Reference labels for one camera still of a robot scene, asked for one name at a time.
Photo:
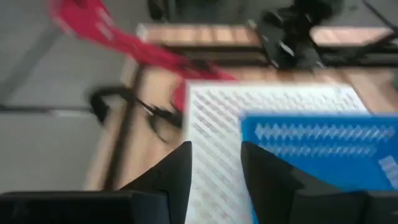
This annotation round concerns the red desk lamp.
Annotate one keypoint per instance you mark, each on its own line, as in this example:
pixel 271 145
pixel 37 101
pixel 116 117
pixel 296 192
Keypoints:
pixel 93 21

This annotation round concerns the blue plastic basket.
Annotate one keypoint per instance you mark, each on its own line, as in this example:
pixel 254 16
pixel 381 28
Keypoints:
pixel 311 168

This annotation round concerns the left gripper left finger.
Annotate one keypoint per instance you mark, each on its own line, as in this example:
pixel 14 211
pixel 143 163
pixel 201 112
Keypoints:
pixel 174 174

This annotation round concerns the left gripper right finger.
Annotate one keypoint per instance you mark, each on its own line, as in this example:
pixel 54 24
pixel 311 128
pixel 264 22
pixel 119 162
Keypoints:
pixel 264 180

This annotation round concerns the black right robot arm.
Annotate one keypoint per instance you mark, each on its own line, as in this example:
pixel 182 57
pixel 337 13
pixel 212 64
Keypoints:
pixel 292 37

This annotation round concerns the white perforated metal shelf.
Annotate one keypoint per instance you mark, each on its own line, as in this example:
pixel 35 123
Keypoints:
pixel 217 124

